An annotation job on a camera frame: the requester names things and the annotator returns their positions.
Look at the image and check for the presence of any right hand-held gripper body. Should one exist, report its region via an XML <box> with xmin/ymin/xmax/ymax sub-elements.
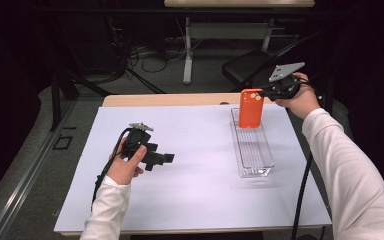
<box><xmin>268</xmin><ymin>61</ymin><xmax>306</xmax><ymax>102</ymax></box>

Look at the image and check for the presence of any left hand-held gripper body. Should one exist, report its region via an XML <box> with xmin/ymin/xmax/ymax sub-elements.
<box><xmin>123</xmin><ymin>122</ymin><xmax>159</xmax><ymax>172</ymax></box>

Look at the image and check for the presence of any orange phone case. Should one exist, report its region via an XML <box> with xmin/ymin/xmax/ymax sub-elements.
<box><xmin>238</xmin><ymin>88</ymin><xmax>265</xmax><ymax>129</ymax></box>

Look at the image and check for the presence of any clear plastic tray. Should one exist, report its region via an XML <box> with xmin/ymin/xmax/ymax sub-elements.
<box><xmin>229</xmin><ymin>107</ymin><xmax>276</xmax><ymax>178</ymax></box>

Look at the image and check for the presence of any person's right hand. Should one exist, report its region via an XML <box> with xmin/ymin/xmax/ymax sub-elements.
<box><xmin>276</xmin><ymin>72</ymin><xmax>321</xmax><ymax>120</ymax></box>

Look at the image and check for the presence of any person's left hand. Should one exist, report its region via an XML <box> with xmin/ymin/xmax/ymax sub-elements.
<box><xmin>106</xmin><ymin>138</ymin><xmax>148</xmax><ymax>186</ymax></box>

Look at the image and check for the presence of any black folding chair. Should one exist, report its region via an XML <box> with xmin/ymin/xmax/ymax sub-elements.
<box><xmin>221</xmin><ymin>29</ymin><xmax>328</xmax><ymax>101</ymax></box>

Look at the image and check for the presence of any white table board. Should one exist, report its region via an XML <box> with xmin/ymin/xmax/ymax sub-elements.
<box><xmin>53</xmin><ymin>103</ymin><xmax>333</xmax><ymax>233</ymax></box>

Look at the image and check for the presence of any wooden table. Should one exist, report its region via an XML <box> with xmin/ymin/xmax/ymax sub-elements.
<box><xmin>61</xmin><ymin>92</ymin><xmax>326</xmax><ymax>238</ymax></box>

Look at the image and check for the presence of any white-legged desk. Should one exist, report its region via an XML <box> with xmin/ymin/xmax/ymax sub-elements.
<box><xmin>163</xmin><ymin>0</ymin><xmax>316</xmax><ymax>85</ymax></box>

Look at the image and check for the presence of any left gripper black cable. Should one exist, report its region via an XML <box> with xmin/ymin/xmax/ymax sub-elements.
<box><xmin>90</xmin><ymin>128</ymin><xmax>131</xmax><ymax>213</ymax></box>

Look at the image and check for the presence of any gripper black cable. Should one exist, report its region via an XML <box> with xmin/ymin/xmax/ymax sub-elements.
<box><xmin>290</xmin><ymin>151</ymin><xmax>314</xmax><ymax>240</ymax></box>
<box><xmin>90</xmin><ymin>128</ymin><xmax>131</xmax><ymax>213</ymax></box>

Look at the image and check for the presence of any floor cables bundle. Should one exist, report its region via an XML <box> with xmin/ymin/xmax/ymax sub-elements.
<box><xmin>126</xmin><ymin>41</ymin><xmax>188</xmax><ymax>74</ymax></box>

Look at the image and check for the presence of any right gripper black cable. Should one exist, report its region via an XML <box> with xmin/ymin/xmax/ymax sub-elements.
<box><xmin>290</xmin><ymin>151</ymin><xmax>314</xmax><ymax>240</ymax></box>

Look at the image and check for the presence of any metal floor rail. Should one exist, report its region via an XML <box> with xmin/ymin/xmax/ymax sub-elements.
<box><xmin>0</xmin><ymin>99</ymin><xmax>78</xmax><ymax>240</ymax></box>

